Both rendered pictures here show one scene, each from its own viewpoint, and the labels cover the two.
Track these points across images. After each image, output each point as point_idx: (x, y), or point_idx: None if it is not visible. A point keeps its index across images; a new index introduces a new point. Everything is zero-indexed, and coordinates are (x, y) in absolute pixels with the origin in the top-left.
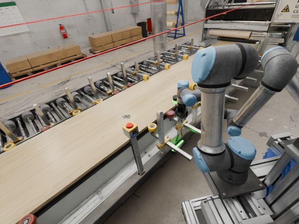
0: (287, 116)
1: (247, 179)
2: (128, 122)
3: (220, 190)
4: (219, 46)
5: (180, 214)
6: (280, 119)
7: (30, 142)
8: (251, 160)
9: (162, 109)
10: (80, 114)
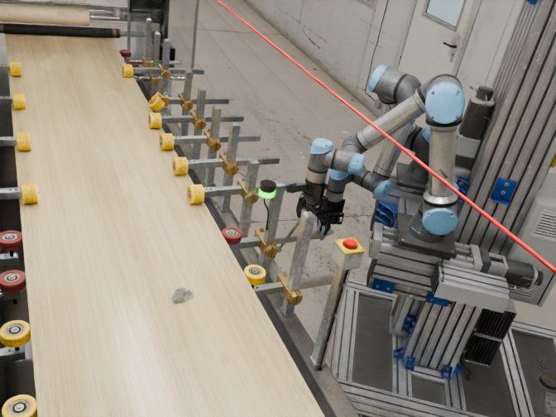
0: (237, 174)
1: None
2: (205, 300)
3: (448, 251)
4: (451, 81)
5: None
6: (235, 184)
7: None
8: None
9: (209, 237)
10: (52, 398)
